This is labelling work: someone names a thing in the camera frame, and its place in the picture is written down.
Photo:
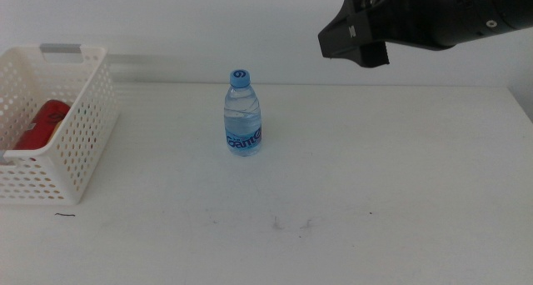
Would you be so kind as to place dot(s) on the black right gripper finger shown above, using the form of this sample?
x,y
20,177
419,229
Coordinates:
x,y
375,55
345,37

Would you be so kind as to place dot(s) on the clear water bottle blue cap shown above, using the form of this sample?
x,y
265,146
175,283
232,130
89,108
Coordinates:
x,y
242,118

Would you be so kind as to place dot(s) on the red can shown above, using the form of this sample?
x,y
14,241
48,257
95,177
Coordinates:
x,y
41,124

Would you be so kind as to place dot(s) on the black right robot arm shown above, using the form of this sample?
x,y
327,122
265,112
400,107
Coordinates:
x,y
495,10

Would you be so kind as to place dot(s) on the white perforated plastic basket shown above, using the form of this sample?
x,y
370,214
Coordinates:
x,y
79,143

